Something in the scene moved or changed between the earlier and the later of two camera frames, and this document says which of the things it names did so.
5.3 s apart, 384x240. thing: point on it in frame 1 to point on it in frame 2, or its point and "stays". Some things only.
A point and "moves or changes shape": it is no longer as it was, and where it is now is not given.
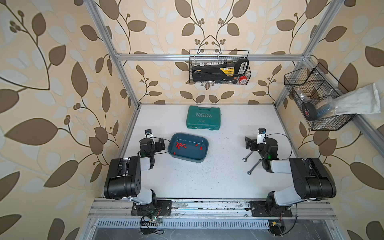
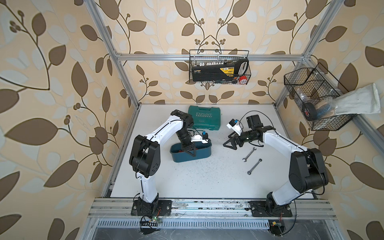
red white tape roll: x=243 y=80 stays
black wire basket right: x=312 y=90 stays
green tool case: x=203 y=118 stays
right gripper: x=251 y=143 to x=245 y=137
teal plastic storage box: x=189 y=147 moves or changes shape
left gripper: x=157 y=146 to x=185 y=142
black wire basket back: x=219 y=67 stays
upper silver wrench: x=247 y=156 stays
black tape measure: x=309 y=111 stays
